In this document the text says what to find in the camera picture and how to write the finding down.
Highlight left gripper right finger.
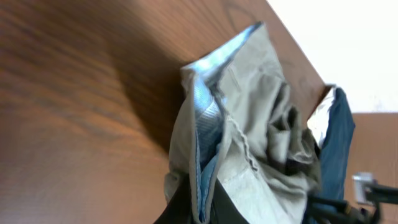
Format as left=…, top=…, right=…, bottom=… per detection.
left=210, top=180, right=248, bottom=224

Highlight navy blue garment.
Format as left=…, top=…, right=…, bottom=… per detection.
left=316, top=87, right=355, bottom=200

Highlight khaki shorts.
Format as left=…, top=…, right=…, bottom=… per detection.
left=164, top=22, right=321, bottom=223

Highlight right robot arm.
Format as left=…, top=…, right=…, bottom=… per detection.
left=302, top=195, right=382, bottom=224

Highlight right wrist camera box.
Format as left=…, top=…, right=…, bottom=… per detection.
left=351, top=171, right=398, bottom=207

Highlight white garment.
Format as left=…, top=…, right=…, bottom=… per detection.
left=307, top=86, right=336, bottom=149

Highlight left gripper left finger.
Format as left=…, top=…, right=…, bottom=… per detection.
left=154, top=175, right=193, bottom=224

